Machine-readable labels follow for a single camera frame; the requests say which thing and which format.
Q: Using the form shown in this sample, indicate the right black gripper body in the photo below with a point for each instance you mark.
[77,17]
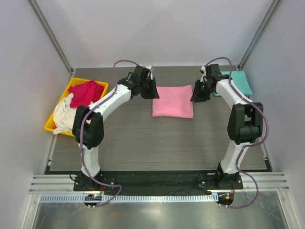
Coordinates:
[208,91]

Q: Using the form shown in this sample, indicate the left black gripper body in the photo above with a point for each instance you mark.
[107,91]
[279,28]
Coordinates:
[141,84]

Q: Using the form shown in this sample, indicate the pink t shirt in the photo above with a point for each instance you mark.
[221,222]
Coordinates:
[173,102]

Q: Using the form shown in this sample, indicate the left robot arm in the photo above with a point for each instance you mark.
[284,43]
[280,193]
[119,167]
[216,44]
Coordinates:
[88,126]

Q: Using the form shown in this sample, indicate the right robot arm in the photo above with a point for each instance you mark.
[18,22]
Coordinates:
[245,123]

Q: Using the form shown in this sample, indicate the folded teal t shirt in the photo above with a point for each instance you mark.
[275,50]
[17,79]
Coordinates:
[240,81]

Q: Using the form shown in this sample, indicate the red t shirt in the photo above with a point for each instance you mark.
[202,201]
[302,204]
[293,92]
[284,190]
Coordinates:
[86,93]

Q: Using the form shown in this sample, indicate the white t shirt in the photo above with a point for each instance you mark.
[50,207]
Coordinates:
[64,116]

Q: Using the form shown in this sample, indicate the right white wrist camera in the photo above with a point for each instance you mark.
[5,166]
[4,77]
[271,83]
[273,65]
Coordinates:
[203,72]

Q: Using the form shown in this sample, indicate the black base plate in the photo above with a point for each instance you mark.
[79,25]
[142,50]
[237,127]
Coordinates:
[159,183]

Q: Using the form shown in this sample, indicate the right aluminium frame post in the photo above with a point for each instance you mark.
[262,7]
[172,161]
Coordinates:
[271,11]

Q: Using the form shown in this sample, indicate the aluminium frame post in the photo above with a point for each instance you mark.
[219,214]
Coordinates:
[271,11]
[41,18]

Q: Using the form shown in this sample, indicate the slotted cable duct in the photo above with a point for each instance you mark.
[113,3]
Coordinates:
[92,198]

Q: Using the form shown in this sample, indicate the aluminium front rail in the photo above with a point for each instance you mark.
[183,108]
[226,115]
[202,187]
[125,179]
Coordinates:
[267,181]

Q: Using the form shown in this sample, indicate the left aluminium frame post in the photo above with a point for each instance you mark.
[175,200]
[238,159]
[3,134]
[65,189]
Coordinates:
[41,18]

